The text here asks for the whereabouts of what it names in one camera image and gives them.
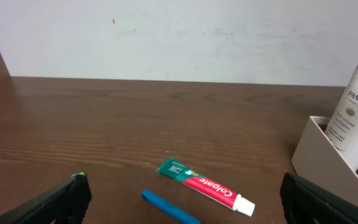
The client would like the green white toothbrush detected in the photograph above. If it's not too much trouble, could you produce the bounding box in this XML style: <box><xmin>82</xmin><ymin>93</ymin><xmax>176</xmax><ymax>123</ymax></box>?
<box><xmin>71</xmin><ymin>172</ymin><xmax>86</xmax><ymax>177</ymax></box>

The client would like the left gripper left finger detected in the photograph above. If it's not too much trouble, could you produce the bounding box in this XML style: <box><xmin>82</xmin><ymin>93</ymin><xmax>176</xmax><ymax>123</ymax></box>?
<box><xmin>0</xmin><ymin>175</ymin><xmax>92</xmax><ymax>224</ymax></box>

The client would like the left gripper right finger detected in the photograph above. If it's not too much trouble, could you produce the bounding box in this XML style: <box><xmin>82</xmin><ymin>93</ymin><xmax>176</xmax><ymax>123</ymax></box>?
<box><xmin>280</xmin><ymin>172</ymin><xmax>358</xmax><ymax>224</ymax></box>

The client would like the white box pink interior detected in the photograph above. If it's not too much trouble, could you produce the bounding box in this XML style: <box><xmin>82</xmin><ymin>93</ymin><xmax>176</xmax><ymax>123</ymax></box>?
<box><xmin>291</xmin><ymin>116</ymin><xmax>358</xmax><ymax>207</ymax></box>

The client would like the Colgate toothpaste tube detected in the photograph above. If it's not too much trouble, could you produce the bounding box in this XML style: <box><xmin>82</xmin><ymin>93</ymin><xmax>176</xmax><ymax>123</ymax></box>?
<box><xmin>157</xmin><ymin>158</ymin><xmax>255</xmax><ymax>217</ymax></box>

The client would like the blue disposable razor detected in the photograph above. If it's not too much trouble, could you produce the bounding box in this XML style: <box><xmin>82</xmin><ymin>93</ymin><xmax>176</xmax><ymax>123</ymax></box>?
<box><xmin>142</xmin><ymin>190</ymin><xmax>201</xmax><ymax>224</ymax></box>

